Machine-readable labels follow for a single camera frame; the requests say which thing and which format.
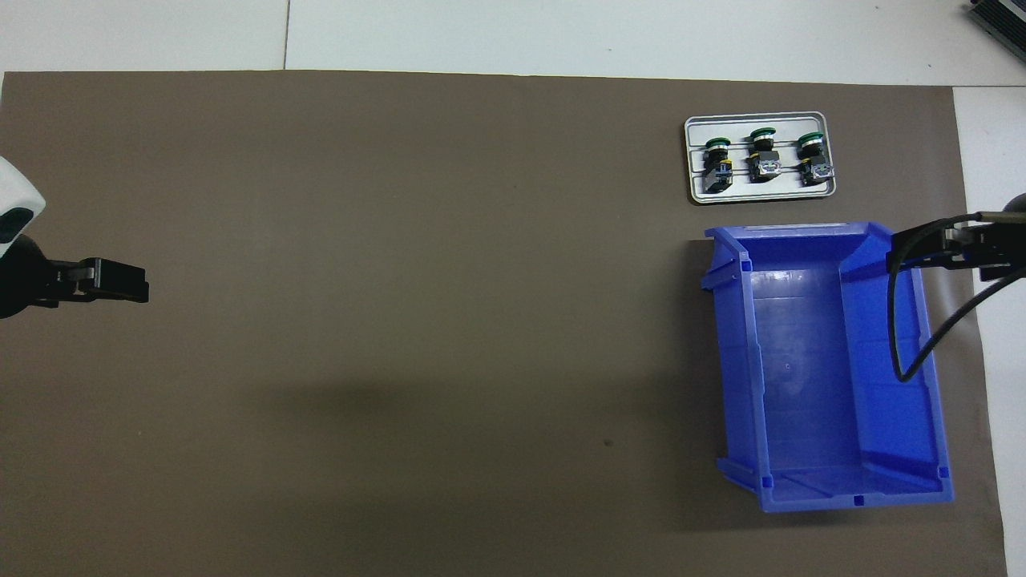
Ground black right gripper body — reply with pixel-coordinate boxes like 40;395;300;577
974;192;1026;281

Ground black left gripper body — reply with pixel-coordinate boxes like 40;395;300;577
0;232;81;320

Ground green push button switch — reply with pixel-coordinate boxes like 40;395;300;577
747;127;782;184

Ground green push button silver terminal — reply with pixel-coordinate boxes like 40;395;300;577
796;131;835;188

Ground green push button yellow terminal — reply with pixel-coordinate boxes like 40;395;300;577
704;137;735;196

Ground grey metal tray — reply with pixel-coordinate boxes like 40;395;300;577
684;111;838;204

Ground blue plastic storage bin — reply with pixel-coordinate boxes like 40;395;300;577
701;221;956;514

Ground grey ribbed metal device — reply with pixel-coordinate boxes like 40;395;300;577
966;0;1026;53

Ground brown table mat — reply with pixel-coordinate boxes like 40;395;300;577
0;71;1009;577

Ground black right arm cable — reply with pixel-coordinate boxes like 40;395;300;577
886;212;1026;383

